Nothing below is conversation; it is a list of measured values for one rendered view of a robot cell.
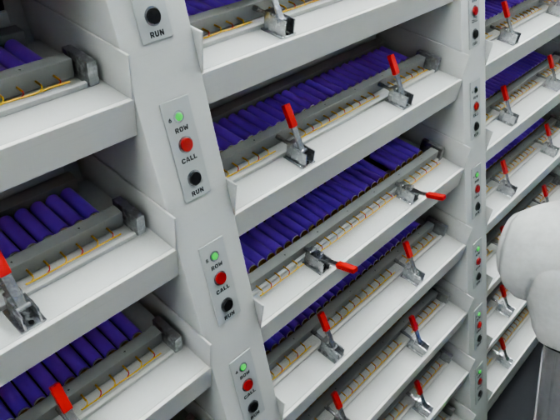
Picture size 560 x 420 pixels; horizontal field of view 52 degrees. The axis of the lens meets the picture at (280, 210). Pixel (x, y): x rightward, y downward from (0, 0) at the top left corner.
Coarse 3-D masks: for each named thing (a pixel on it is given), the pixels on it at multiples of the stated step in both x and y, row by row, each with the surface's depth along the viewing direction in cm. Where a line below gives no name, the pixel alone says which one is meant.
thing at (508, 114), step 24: (552, 48) 164; (504, 72) 151; (528, 72) 151; (552, 72) 149; (504, 96) 132; (528, 96) 146; (552, 96) 147; (504, 120) 134; (528, 120) 139; (504, 144) 133
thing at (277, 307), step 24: (432, 144) 120; (456, 144) 117; (456, 168) 118; (384, 216) 105; (408, 216) 107; (360, 240) 99; (384, 240) 104; (360, 264) 101; (264, 288) 89; (288, 288) 89; (312, 288) 90; (264, 312) 85; (288, 312) 88; (264, 336) 85
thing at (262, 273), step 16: (416, 160) 115; (432, 160) 118; (400, 176) 111; (368, 192) 106; (384, 192) 108; (352, 208) 102; (320, 224) 98; (336, 224) 99; (304, 240) 94; (320, 240) 97; (336, 240) 97; (288, 256) 91; (256, 272) 88; (272, 272) 90
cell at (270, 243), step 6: (252, 228) 96; (252, 234) 96; (258, 234) 95; (264, 234) 95; (258, 240) 95; (264, 240) 94; (270, 240) 94; (270, 246) 94; (276, 246) 93; (276, 252) 94
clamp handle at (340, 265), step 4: (320, 256) 91; (320, 260) 92; (324, 260) 91; (328, 260) 91; (332, 260) 91; (332, 264) 90; (336, 264) 89; (340, 264) 89; (344, 264) 89; (348, 264) 88; (340, 268) 89; (344, 268) 88; (348, 268) 88; (352, 268) 87; (356, 268) 87; (352, 272) 87
